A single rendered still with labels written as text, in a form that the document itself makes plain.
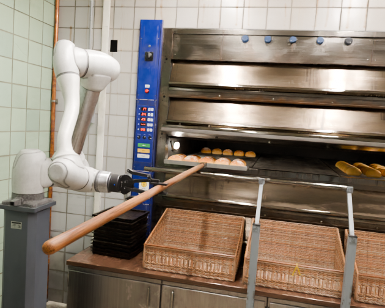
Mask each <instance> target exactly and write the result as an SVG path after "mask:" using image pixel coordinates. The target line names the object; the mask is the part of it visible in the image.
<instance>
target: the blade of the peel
mask: <svg viewBox="0 0 385 308"><path fill-rule="evenodd" d="M164 163H166V164H178V165H185V166H197V165H199V162H192V161H179V160H171V159H164ZM249 166H250V165H246V166H233V165H226V164H213V163H207V166H206V167H212V168H218V169H231V170H239V171H247V169H248V168H249Z"/></svg>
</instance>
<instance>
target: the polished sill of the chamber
mask: <svg viewBox="0 0 385 308"><path fill-rule="evenodd" d="M164 166H167V167H179V168H186V169H191V168H193V167H195V166H185V165H178V164H166V163H164ZM200 170H206V171H218V172H231V173H238V174H250V175H262V176H270V177H282V178H295V179H302V180H314V181H321V182H334V183H346V184H353V185H365V186H378V187H385V180H377V179H371V178H357V177H344V176H337V175H324V174H311V173H303V172H290V171H283V170H271V169H258V168H250V167H249V168H248V169H247V171H245V170H231V169H218V168H212V167H206V168H204V169H203V168H202V169H200Z"/></svg>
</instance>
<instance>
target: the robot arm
mask: <svg viewBox="0 0 385 308"><path fill-rule="evenodd" d="M53 67H54V73H55V75H56V79H57V83H58V85H59V87H60V91H61V92H62V96H63V98H64V104H65V108H64V114H63V117H62V121H61V123H60V127H59V132H58V135H57V150H56V152H55V154H54V155H53V156H52V158H47V157H46V155H45V153H44V152H42V151H41V150H39V149H36V148H28V149H23V150H20V151H19V153H18V154H17V155H16V157H15V160H14V162H13V166H12V180H11V182H12V195H11V198H10V199H7V200H3V201H2V204H3V205H10V206H21V207H29V208H35V207H37V206H39V205H43V204H45V203H48V202H52V201H53V199H52V198H48V197H45V193H44V190H45V188H48V187H60V188H64V189H68V190H73V191H77V192H82V193H93V192H99V193H111V192H115V193H122V194H124V195H125V200H126V201H127V200H129V199H131V198H133V197H135V196H130V195H128V194H127V193H129V192H130V191H132V192H136V193H140V194H141V193H143V192H145V190H143V189H138V188H135V187H134V183H144V182H150V184H151V185H163V186H167V185H169V183H163V182H160V180H158V179H152V178H151V174H146V173H143V172H138V171H134V170H132V169H127V170H126V171H127V172H126V174H124V175H120V174H114V173H113V172H107V171H103V170H96V169H94V168H92V167H89V163H88V162H87V160H86V159H85V156H84V154H83V152H82V149H83V146H84V142H85V140H86V136H87V132H88V130H89V127H90V123H91V120H92V117H93V114H94V111H95V107H96V105H97V101H98V97H99V95H100V92H101V91H102V90H104V89H105V87H106V86H107V85H108V84H109V83H110V82H113V81H114V80H116V79H117V78H118V76H119V73H120V65H119V63H118V62H117V61H116V60H115V59H114V58H113V57H111V56H110V55H108V54H106V53H102V52H100V51H95V50H91V49H81V48H78V47H75V44H74V43H72V42H71V41H69V40H60V41H58V42H56V45H55V47H54V49H53ZM79 84H80V86H79ZM131 174H133V175H138V176H141V177H147V178H146V179H132V178H131V177H130V176H129V175H131Z"/></svg>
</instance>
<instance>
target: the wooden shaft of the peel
mask: <svg viewBox="0 0 385 308"><path fill-rule="evenodd" d="M203 167H204V164H202V163H201V164H199V165H197V166H195V167H193V168H191V169H189V170H187V171H185V172H183V173H181V174H179V175H177V176H175V177H173V178H171V179H169V180H167V181H165V182H163V183H169V185H167V186H163V185H157V186H155V187H153V188H151V189H149V190H147V191H145V192H143V193H141V194H139V195H137V196H135V197H133V198H131V199H129V200H127V201H125V202H124V203H121V204H120V205H118V206H116V207H114V208H112V209H110V210H108V211H106V212H104V213H102V214H99V215H98V216H96V217H94V218H92V219H90V220H88V221H86V222H84V223H82V224H80V225H77V226H76V227H74V228H72V229H70V230H68V231H66V232H64V233H62V234H60V235H58V236H55V237H54V238H52V239H50V240H48V241H46V242H45V243H44V244H43V246H42V251H43V253H44V254H46V255H52V254H54V253H56V252H57V251H59V250H61V249H63V248H64V247H66V246H68V245H69V244H72V243H73V242H75V241H76V240H78V239H80V238H82V237H84V236H85V235H87V234H88V233H90V232H92V231H94V230H96V229H97V228H99V227H101V226H103V225H105V224H106V223H108V222H109V221H112V220H113V219H115V218H116V217H118V216H120V215H122V214H124V213H125V212H127V211H129V210H130V209H132V208H134V207H136V206H137V205H139V204H141V203H143V202H145V201H146V200H148V199H149V198H151V197H153V196H155V195H157V194H158V193H160V192H161V191H164V190H165V189H167V188H169V187H170V186H172V185H174V184H176V183H178V182H179V181H181V180H183V179H184V178H186V177H188V176H190V175H191V174H193V173H195V172H197V171H198V170H200V169H202V168H203Z"/></svg>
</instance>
